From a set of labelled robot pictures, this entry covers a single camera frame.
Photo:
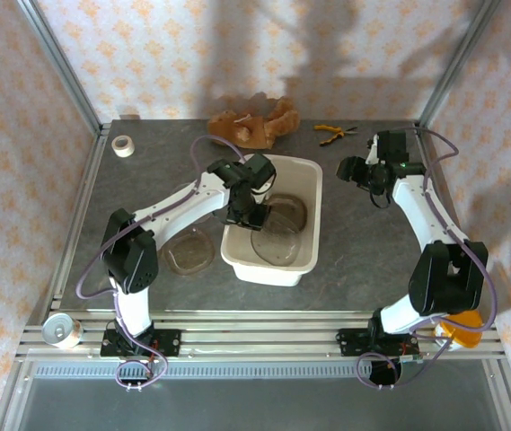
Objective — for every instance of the aluminium right rear post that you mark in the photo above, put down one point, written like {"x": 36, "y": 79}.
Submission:
{"x": 457, "y": 63}

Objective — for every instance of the aluminium left side rail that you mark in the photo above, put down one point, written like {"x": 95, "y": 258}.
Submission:
{"x": 81, "y": 211}

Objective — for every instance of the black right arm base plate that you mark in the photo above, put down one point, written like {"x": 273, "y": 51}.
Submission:
{"x": 349, "y": 341}

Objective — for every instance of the aluminium post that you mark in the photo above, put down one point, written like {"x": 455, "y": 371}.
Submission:
{"x": 62, "y": 63}
{"x": 457, "y": 63}

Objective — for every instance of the white plastic bin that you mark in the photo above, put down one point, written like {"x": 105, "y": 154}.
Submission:
{"x": 273, "y": 274}

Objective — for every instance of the orange capped white container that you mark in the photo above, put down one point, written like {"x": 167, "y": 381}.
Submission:
{"x": 461, "y": 328}

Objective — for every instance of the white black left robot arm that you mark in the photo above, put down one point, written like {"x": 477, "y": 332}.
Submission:
{"x": 178, "y": 206}

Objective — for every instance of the clear round plate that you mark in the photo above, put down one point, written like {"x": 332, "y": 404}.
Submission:
{"x": 277, "y": 251}

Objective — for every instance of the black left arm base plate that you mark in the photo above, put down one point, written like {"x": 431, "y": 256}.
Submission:
{"x": 172, "y": 341}

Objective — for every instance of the silver round spool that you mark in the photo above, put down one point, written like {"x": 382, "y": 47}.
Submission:
{"x": 59, "y": 330}

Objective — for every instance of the aluminium front rail frame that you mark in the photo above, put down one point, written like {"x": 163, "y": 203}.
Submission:
{"x": 259, "y": 336}

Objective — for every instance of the white tape roll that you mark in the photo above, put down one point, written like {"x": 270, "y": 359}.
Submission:
{"x": 124, "y": 154}

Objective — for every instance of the grey vented metal panel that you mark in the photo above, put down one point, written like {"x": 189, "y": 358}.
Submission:
{"x": 259, "y": 404}

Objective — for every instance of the small brown-tinted square plate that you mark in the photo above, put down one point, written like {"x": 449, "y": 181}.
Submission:
{"x": 291, "y": 215}

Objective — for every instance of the brown teddy bear plush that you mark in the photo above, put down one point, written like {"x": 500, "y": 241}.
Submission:
{"x": 237, "y": 130}

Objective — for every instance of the clear brown-rimmed square plate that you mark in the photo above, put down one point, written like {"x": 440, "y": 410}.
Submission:
{"x": 187, "y": 251}

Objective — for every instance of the aluminium left rear post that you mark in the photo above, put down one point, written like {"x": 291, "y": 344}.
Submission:
{"x": 62, "y": 63}

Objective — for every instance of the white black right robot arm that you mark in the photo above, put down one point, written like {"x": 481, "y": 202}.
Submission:
{"x": 421, "y": 211}

